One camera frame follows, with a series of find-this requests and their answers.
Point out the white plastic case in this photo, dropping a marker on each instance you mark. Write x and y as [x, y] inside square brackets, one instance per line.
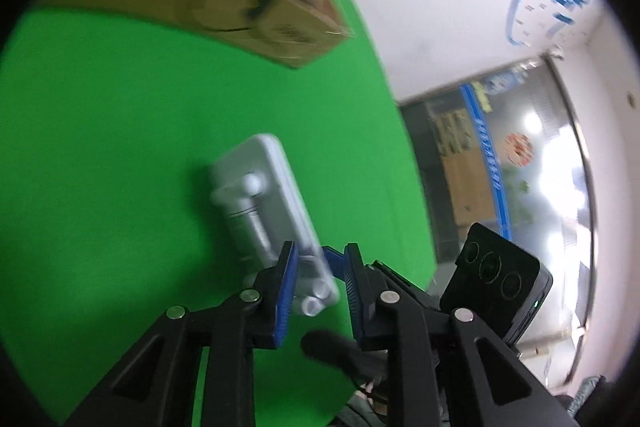
[270, 187]

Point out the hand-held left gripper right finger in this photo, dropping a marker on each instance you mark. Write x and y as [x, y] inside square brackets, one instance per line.
[356, 297]

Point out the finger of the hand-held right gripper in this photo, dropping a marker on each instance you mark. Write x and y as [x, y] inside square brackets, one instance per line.
[334, 263]
[335, 347]

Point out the glass door with decals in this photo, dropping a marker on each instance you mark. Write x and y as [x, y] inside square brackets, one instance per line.
[545, 167]

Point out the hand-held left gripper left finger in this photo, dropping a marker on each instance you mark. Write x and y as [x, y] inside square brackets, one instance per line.
[284, 297]

